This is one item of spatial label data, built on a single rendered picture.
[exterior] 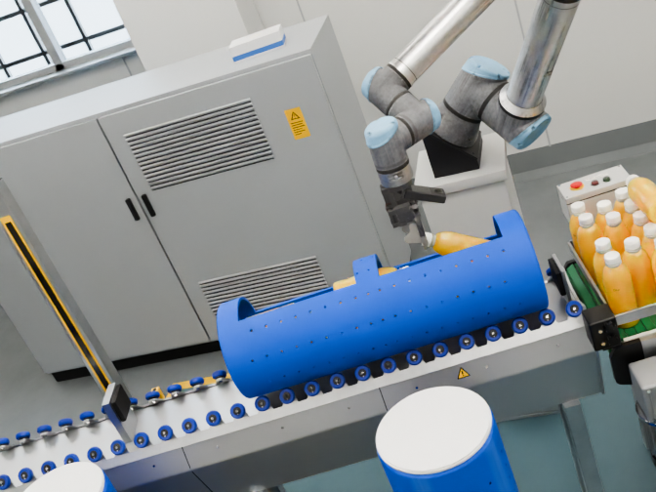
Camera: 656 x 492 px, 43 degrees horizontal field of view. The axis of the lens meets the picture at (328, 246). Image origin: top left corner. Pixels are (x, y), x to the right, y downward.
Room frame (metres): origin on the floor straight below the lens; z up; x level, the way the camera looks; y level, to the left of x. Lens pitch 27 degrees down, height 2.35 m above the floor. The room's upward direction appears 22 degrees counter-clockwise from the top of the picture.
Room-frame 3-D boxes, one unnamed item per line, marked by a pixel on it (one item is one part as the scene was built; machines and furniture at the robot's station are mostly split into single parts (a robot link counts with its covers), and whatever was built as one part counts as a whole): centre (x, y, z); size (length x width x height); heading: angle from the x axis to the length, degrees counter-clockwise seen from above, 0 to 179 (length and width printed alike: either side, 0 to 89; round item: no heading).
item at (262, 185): (4.10, 0.69, 0.72); 2.15 x 0.54 x 1.45; 70
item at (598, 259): (1.84, -0.67, 1.00); 0.07 x 0.07 x 0.19
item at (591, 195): (2.17, -0.81, 1.05); 0.20 x 0.10 x 0.10; 81
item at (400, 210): (2.02, -0.23, 1.35); 0.09 x 0.08 x 0.12; 82
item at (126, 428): (2.11, 0.75, 1.00); 0.10 x 0.04 x 0.15; 171
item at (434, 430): (1.51, -0.07, 1.03); 0.28 x 0.28 x 0.01
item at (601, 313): (1.71, -0.58, 0.95); 0.10 x 0.07 x 0.10; 171
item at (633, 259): (1.79, -0.73, 1.00); 0.07 x 0.07 x 0.19
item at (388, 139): (2.02, -0.24, 1.52); 0.10 x 0.09 x 0.12; 117
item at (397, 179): (2.02, -0.24, 1.44); 0.10 x 0.09 x 0.05; 171
